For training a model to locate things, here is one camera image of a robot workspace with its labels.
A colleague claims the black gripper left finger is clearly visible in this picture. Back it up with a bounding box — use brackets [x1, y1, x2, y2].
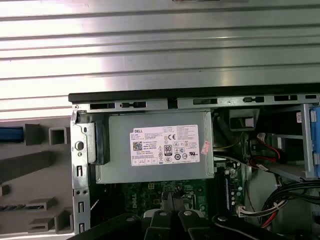
[71, 191, 177, 240]

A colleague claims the green motherboard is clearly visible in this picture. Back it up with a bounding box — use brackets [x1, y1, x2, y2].
[98, 159, 252, 228]

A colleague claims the yellow wire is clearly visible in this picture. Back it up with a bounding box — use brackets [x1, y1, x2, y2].
[214, 117, 249, 154]

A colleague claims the black RAM slot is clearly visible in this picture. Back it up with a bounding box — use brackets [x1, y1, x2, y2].
[215, 166, 226, 216]

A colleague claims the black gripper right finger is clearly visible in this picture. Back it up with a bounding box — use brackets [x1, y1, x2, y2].
[174, 192, 273, 240]

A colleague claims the silver drive cage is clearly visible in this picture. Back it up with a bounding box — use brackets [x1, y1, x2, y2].
[272, 102, 320, 182]

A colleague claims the black wire bundle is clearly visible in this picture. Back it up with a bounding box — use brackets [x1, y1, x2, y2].
[259, 178, 320, 226]

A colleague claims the grey power supply unit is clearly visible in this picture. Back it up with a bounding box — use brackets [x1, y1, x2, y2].
[95, 110, 216, 185]

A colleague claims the white plug with wires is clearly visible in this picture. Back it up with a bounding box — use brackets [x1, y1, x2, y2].
[236, 199, 278, 218]

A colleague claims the red drive wire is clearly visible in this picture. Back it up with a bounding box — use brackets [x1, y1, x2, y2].
[257, 142, 281, 165]

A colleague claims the black PC case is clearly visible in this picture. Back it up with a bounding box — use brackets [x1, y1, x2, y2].
[67, 92, 320, 240]

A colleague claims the dark RAM stick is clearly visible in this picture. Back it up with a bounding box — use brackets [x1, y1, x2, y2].
[224, 178, 231, 211]

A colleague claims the blue plastic drive latch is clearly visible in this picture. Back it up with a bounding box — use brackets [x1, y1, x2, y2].
[308, 106, 320, 179]

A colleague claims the grey parts rack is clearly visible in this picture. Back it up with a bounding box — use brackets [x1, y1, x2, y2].
[0, 122, 76, 236]

